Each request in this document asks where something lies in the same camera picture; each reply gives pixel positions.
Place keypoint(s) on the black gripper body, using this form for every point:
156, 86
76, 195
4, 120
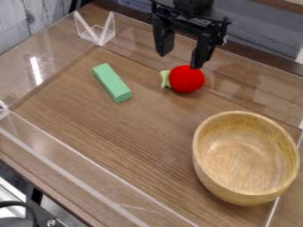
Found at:
192, 16

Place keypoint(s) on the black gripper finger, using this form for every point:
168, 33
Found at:
163, 35
203, 50

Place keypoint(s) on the red plush strawberry toy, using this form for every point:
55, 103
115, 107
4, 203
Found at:
183, 79

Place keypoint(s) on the green rectangular block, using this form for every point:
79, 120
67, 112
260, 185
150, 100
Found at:
114, 85

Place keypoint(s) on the wooden bowl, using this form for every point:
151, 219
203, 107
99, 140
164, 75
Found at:
246, 157

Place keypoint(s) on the clear acrylic corner bracket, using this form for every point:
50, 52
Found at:
96, 34

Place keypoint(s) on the clear acrylic table enclosure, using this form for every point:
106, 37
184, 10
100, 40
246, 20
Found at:
114, 161

